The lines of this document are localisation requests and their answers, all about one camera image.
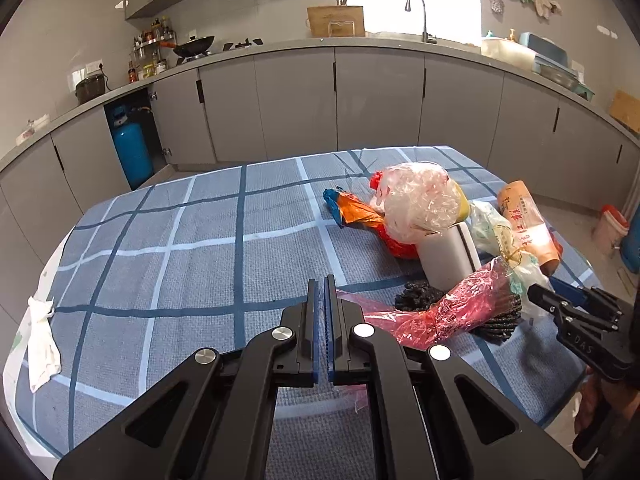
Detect chrome faucet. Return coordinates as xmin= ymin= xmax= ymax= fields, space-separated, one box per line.
xmin=404 ymin=0 xmax=438 ymax=44

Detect orange and blue snack wrapper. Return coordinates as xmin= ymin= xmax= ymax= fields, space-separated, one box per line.
xmin=322 ymin=186 xmax=387 ymax=231

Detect grey kitchen cabinets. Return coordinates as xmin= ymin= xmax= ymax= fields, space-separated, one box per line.
xmin=0 ymin=36 xmax=640 ymax=273

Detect metal basin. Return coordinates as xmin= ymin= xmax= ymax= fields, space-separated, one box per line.
xmin=539 ymin=62 xmax=582 ymax=87

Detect clear bag with green print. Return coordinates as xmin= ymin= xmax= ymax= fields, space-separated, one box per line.
xmin=469 ymin=200 xmax=543 ymax=316

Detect clear crumpled plastic bag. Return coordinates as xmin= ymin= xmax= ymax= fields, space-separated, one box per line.
xmin=370 ymin=161 xmax=462 ymax=247

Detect teal dish tray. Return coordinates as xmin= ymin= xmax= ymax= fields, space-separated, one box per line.
xmin=531 ymin=57 xmax=596 ymax=102

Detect wooden cutting board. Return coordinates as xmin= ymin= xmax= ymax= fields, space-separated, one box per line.
xmin=606 ymin=90 xmax=640 ymax=134

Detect red plastic bag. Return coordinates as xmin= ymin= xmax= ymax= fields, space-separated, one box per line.
xmin=369 ymin=170 xmax=422 ymax=261

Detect orange printed packet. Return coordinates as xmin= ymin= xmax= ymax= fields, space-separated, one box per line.
xmin=496 ymin=179 xmax=564 ymax=277

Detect pink plastic bag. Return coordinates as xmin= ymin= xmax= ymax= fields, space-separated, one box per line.
xmin=334 ymin=255 xmax=524 ymax=353

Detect person's right hand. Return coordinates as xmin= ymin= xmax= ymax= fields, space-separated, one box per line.
xmin=575 ymin=367 xmax=602 ymax=438

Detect pink bucket with red lid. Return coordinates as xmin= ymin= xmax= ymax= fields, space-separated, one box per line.
xmin=592 ymin=204 xmax=631 ymax=257

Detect black foam net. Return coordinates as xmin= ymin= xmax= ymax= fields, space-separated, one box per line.
xmin=394 ymin=280 xmax=523 ymax=344

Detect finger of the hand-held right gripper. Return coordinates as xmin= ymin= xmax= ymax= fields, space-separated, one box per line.
xmin=550 ymin=280 xmax=627 ymax=329
xmin=527 ymin=284 xmax=635 ymax=382

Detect white crumpled paper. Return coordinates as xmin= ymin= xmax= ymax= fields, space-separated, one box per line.
xmin=27 ymin=296 xmax=62 ymax=394

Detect metal spice rack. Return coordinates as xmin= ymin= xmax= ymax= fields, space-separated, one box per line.
xmin=131 ymin=17 xmax=177 ymax=81

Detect black wok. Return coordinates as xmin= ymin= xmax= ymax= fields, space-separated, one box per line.
xmin=171 ymin=35 xmax=216 ymax=59

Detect yellow container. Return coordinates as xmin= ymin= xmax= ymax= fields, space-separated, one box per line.
xmin=451 ymin=182 xmax=472 ymax=224

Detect blue plaid tablecloth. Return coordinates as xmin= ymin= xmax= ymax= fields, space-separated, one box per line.
xmin=2 ymin=145 xmax=598 ymax=461

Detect hanging beige gloves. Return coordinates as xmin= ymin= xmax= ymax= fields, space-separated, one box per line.
xmin=534 ymin=0 xmax=564 ymax=22

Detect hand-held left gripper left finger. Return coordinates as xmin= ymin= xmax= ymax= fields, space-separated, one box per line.
xmin=52 ymin=279 xmax=321 ymax=480

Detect blue dish cover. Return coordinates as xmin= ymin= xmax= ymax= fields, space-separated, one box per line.
xmin=520 ymin=32 xmax=569 ymax=68

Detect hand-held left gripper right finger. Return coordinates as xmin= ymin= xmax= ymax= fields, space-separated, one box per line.
xmin=324 ymin=275 xmax=583 ymax=480

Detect gas stove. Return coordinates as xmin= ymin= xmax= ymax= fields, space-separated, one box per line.
xmin=175 ymin=37 xmax=266 ymax=65

